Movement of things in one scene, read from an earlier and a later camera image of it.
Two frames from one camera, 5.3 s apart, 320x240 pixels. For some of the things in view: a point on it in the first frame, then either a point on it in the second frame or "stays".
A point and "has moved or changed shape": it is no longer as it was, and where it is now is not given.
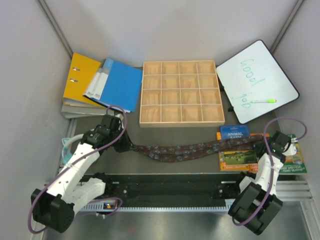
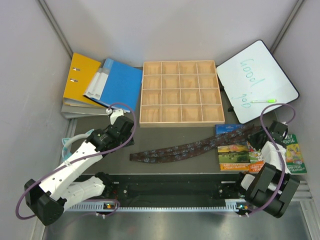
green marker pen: (272, 101) stays
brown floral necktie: (178, 152) has moved or changed shape
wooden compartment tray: (184, 93) stays
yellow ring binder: (82, 71) stays
